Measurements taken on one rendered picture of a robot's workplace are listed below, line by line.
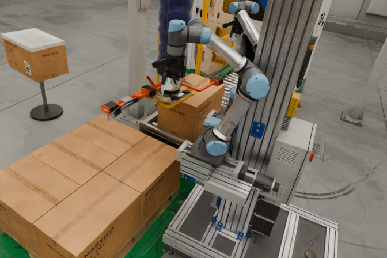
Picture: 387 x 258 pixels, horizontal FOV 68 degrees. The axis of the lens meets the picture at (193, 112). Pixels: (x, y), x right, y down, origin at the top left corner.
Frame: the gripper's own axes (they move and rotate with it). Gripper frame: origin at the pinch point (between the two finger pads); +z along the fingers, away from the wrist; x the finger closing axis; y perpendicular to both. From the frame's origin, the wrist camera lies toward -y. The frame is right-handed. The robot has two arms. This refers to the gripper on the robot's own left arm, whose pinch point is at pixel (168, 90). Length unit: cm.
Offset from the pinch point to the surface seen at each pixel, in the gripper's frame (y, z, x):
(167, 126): -44, 90, 85
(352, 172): 146, 152, 207
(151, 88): -39, 31, 47
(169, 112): -42, 73, 85
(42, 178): -93, 98, -16
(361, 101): 149, 117, 345
